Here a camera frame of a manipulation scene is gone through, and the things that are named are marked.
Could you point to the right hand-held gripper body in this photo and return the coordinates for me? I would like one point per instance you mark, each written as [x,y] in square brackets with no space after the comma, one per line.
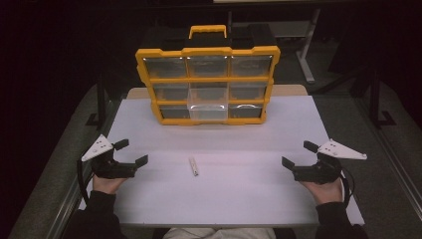
[318,172]

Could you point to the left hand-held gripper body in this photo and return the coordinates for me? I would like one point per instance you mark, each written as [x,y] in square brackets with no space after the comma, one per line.
[109,169]

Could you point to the small pale stick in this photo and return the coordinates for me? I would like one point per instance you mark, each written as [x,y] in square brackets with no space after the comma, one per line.
[193,166]

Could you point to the clear plastic drawer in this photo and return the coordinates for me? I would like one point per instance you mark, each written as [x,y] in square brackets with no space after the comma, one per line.
[207,113]

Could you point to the person's left hand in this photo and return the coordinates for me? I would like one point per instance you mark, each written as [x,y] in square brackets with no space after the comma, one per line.
[106,185]

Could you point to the person's right hand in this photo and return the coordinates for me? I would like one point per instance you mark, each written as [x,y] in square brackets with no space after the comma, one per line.
[326,192]

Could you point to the black metal stand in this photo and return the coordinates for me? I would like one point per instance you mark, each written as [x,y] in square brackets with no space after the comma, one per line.
[101,106]
[376,103]

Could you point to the group of clear cabinet drawers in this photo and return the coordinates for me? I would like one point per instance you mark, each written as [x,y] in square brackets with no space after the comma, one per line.
[166,68]

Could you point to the yellow black organizer cabinet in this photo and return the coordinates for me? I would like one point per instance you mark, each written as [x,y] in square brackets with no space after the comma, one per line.
[212,76]

